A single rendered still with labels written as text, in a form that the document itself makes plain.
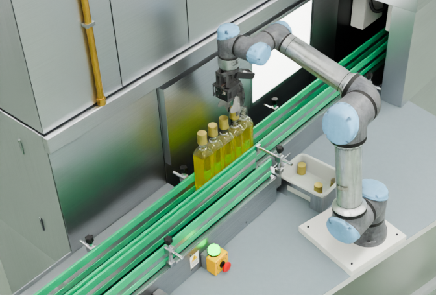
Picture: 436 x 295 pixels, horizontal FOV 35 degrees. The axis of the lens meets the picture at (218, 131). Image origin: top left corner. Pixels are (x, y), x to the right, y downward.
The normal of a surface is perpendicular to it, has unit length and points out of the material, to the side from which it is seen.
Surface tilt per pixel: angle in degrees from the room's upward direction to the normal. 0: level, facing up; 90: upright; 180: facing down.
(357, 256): 0
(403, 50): 90
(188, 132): 90
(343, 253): 0
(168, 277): 90
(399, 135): 0
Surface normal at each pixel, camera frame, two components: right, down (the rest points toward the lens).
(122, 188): 0.75, 0.38
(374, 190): 0.05, -0.85
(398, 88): -0.65, 0.48
